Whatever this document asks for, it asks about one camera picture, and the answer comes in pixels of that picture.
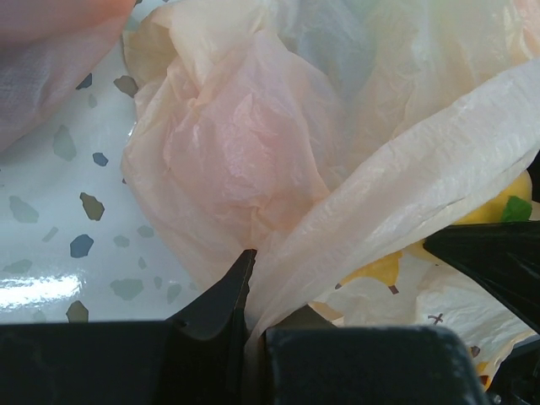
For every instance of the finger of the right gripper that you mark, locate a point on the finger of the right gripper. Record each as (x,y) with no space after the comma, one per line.
(502,258)

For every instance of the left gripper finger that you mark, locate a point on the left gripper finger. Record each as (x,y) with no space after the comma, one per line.
(206,346)

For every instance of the yellow toy banana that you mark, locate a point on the yellow toy banana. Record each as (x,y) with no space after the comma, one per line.
(514,203)

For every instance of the orange plastic bag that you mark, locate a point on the orange plastic bag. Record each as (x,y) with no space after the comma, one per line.
(333,137)

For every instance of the pink plastic bag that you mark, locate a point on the pink plastic bag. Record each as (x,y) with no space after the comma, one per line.
(48,48)

